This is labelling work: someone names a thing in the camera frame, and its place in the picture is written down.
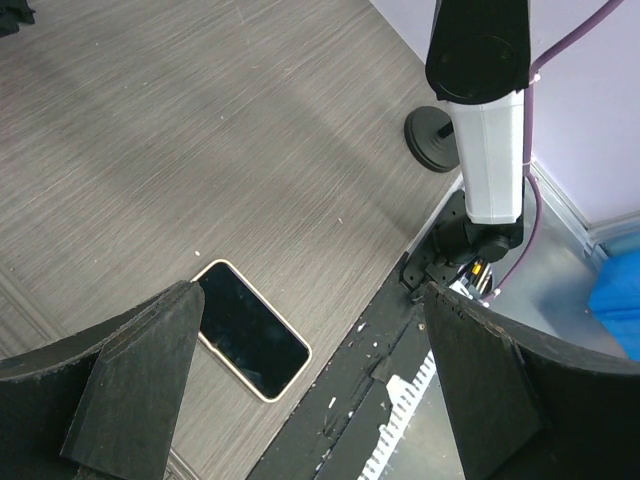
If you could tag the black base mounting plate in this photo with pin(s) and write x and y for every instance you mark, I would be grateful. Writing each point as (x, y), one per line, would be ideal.
(348, 423)

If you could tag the black clamp phone stand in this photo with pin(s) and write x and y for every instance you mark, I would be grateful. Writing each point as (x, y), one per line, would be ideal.
(429, 135)

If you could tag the blue object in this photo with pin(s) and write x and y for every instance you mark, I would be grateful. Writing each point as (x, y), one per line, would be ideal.
(614, 300)

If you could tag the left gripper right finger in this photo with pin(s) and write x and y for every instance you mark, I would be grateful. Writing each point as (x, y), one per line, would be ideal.
(526, 405)

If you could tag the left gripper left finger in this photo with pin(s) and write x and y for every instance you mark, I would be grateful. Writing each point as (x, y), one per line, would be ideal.
(102, 403)

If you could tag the pink case phone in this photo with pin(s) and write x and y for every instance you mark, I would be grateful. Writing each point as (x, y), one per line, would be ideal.
(247, 334)

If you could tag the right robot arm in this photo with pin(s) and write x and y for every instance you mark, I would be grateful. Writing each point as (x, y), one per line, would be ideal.
(478, 67)

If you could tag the aluminium rail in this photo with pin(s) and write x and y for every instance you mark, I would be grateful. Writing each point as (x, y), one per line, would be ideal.
(606, 238)

